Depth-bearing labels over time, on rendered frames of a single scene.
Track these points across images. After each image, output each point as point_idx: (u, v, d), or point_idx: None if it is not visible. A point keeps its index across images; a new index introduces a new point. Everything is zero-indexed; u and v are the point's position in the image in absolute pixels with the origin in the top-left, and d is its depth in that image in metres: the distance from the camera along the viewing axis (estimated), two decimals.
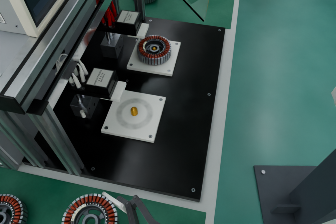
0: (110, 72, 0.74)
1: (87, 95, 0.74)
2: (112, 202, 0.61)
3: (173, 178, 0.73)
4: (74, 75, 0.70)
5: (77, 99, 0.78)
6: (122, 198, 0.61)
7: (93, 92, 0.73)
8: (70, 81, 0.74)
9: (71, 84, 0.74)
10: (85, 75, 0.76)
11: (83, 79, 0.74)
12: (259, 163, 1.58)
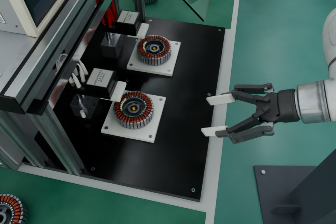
0: (110, 72, 0.74)
1: (87, 95, 0.74)
2: (218, 99, 0.78)
3: (173, 178, 0.73)
4: (74, 75, 0.70)
5: (77, 99, 0.78)
6: (225, 93, 0.78)
7: (93, 92, 0.73)
8: (70, 81, 0.74)
9: (71, 84, 0.74)
10: (85, 75, 0.76)
11: (83, 79, 0.74)
12: (259, 163, 1.58)
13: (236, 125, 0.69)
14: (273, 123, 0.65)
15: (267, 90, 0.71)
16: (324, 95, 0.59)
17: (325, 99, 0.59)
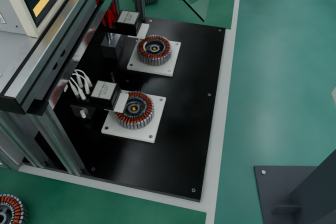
0: (113, 84, 0.78)
1: (91, 106, 0.78)
2: None
3: (173, 178, 0.73)
4: (79, 88, 0.74)
5: None
6: None
7: (97, 103, 0.77)
8: (75, 93, 0.78)
9: (76, 95, 0.78)
10: (89, 87, 0.80)
11: (87, 91, 0.78)
12: (259, 163, 1.58)
13: None
14: None
15: None
16: None
17: None
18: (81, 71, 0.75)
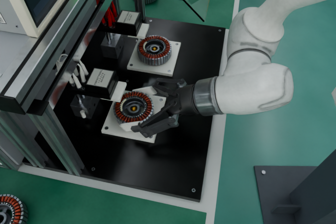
0: (110, 72, 0.74)
1: (87, 95, 0.74)
2: (142, 91, 0.84)
3: (173, 178, 0.73)
4: (74, 75, 0.70)
5: (77, 99, 0.78)
6: (148, 85, 0.84)
7: (93, 92, 0.73)
8: (70, 81, 0.74)
9: (71, 84, 0.74)
10: (85, 75, 0.76)
11: (83, 79, 0.74)
12: (259, 163, 1.58)
13: (147, 119, 0.74)
14: (176, 115, 0.71)
15: (179, 85, 0.77)
16: (213, 89, 0.65)
17: (214, 93, 0.64)
18: None
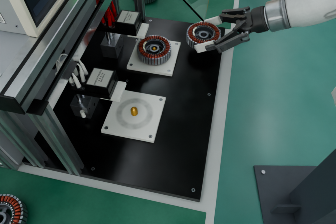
0: (110, 72, 0.74)
1: (87, 95, 0.74)
2: (209, 22, 0.98)
3: (173, 178, 0.73)
4: (74, 75, 0.70)
5: (77, 99, 0.78)
6: (214, 17, 0.98)
7: (93, 92, 0.73)
8: (70, 81, 0.74)
9: (71, 84, 0.74)
10: (85, 75, 0.76)
11: (83, 79, 0.74)
12: (259, 163, 1.58)
13: (221, 38, 0.88)
14: (248, 31, 0.85)
15: (246, 12, 0.91)
16: (284, 4, 0.79)
17: (285, 7, 0.78)
18: None
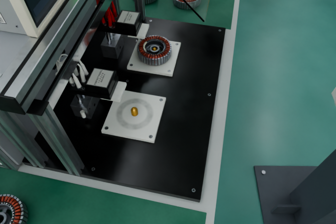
0: (110, 72, 0.74)
1: (87, 95, 0.74)
2: None
3: (173, 178, 0.73)
4: (74, 75, 0.70)
5: (77, 99, 0.78)
6: None
7: (93, 92, 0.73)
8: (70, 81, 0.74)
9: (71, 84, 0.74)
10: (85, 75, 0.76)
11: (83, 79, 0.74)
12: (259, 163, 1.58)
13: None
14: None
15: None
16: None
17: None
18: None
